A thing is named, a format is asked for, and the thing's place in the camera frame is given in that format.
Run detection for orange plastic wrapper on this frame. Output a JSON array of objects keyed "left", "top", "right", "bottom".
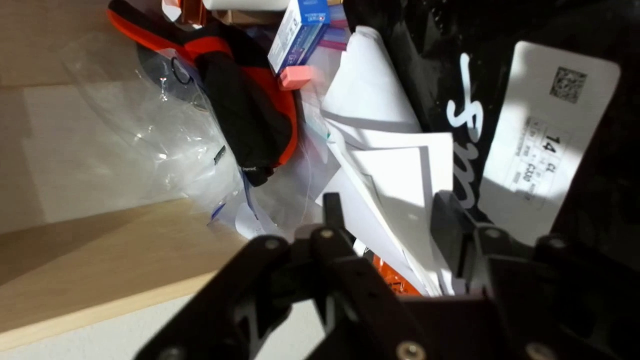
[{"left": 372, "top": 259, "right": 419, "bottom": 296}]

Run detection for black shopping bag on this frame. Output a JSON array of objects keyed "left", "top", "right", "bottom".
[{"left": 346, "top": 0, "right": 640, "bottom": 269}]

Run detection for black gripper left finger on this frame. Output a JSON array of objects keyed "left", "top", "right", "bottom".
[{"left": 135, "top": 193, "right": 428, "bottom": 360}]

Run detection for clear plastic bag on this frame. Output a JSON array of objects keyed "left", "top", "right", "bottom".
[{"left": 60, "top": 33, "right": 323, "bottom": 239}]

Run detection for pink eraser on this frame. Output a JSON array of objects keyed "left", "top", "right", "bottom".
[{"left": 280, "top": 64, "right": 325, "bottom": 90}]

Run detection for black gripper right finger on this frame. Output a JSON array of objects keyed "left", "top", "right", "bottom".
[{"left": 431, "top": 190, "right": 640, "bottom": 360}]

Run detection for blue and white box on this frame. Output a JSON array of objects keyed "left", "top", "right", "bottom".
[{"left": 269, "top": 0, "right": 331, "bottom": 72}]

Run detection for red and black garment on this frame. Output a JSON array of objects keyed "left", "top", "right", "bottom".
[{"left": 109, "top": 0, "right": 301, "bottom": 187}]

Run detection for white papers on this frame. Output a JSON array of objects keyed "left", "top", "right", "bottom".
[{"left": 321, "top": 26, "right": 454, "bottom": 296}]

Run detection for white barcode label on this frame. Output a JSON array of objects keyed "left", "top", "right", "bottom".
[{"left": 478, "top": 41, "right": 621, "bottom": 246}]

